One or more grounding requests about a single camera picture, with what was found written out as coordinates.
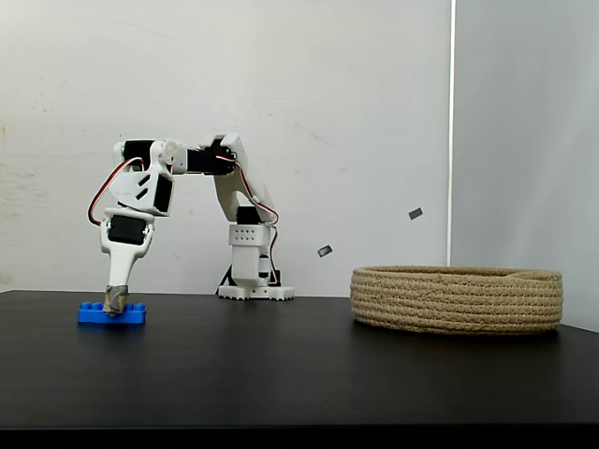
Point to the blue lego block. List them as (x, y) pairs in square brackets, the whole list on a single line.
[(133, 315)]

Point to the grey tape piece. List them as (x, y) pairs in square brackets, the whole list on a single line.
[(416, 213), (325, 250)]

